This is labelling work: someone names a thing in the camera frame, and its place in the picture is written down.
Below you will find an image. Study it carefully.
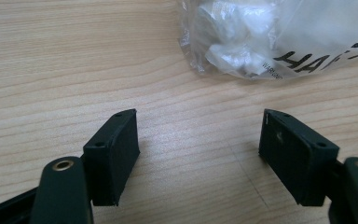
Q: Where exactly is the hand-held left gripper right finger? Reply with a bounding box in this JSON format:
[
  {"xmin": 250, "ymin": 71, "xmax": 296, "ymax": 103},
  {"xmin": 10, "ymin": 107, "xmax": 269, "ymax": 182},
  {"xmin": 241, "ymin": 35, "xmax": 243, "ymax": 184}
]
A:
[{"xmin": 257, "ymin": 108, "xmax": 340, "ymax": 207}]

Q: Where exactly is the clear plastic liner bag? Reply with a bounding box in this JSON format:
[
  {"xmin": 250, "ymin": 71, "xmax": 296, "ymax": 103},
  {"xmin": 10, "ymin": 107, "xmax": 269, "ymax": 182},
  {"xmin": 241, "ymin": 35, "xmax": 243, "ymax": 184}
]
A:
[{"xmin": 176, "ymin": 0, "xmax": 358, "ymax": 81}]

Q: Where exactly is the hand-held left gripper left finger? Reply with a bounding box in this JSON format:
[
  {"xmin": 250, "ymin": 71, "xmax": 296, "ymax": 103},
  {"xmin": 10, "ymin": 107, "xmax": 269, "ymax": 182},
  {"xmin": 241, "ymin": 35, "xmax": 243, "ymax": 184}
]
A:
[{"xmin": 82, "ymin": 108, "xmax": 141, "ymax": 207}]

